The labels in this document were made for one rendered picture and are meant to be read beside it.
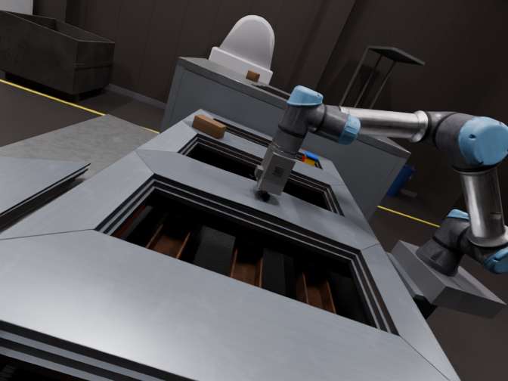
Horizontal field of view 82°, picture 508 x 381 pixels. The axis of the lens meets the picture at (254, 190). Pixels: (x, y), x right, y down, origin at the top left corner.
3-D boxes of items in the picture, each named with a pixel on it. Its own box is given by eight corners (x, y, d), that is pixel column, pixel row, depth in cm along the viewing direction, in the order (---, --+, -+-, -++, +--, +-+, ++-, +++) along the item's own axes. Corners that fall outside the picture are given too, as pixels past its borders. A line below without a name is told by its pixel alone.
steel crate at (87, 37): (109, 93, 410) (117, 43, 383) (76, 106, 323) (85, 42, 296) (45, 71, 391) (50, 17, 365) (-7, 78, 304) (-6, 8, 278)
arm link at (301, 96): (332, 99, 68) (298, 85, 66) (311, 142, 72) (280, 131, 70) (321, 94, 75) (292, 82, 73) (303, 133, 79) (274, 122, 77)
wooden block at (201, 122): (190, 126, 116) (194, 114, 114) (198, 125, 122) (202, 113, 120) (217, 139, 114) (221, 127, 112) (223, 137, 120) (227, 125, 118)
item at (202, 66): (176, 65, 145) (178, 57, 144) (202, 64, 200) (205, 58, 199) (407, 159, 157) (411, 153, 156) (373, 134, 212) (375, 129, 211)
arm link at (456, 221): (450, 239, 118) (470, 210, 114) (476, 258, 106) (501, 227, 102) (426, 230, 115) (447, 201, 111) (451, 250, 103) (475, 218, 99)
